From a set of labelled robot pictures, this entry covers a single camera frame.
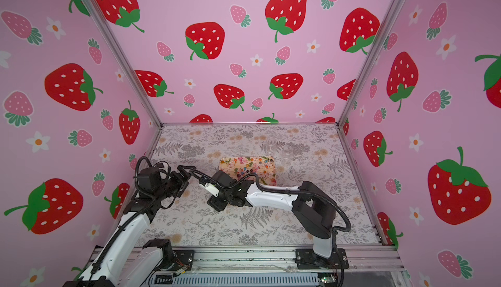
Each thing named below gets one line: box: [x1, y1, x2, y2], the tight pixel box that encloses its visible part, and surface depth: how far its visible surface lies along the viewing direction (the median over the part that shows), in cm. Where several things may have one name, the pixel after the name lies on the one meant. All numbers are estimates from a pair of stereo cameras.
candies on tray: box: [219, 156, 277, 186], surface depth 103 cm
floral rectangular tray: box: [219, 155, 277, 186], surface depth 104 cm
